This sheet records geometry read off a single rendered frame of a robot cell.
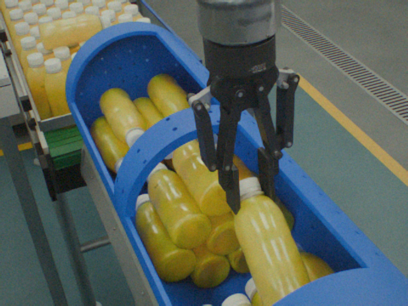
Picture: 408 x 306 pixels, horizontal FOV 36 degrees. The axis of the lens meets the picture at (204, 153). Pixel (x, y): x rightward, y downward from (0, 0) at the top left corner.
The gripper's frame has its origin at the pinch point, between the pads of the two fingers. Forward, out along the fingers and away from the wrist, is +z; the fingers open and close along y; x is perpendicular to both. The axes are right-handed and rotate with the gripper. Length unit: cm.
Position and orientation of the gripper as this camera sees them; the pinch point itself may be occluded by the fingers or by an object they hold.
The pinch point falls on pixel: (249, 181)
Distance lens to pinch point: 79.0
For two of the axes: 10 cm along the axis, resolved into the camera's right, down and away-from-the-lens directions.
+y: 9.2, -2.8, 2.6
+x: -3.7, -5.0, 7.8
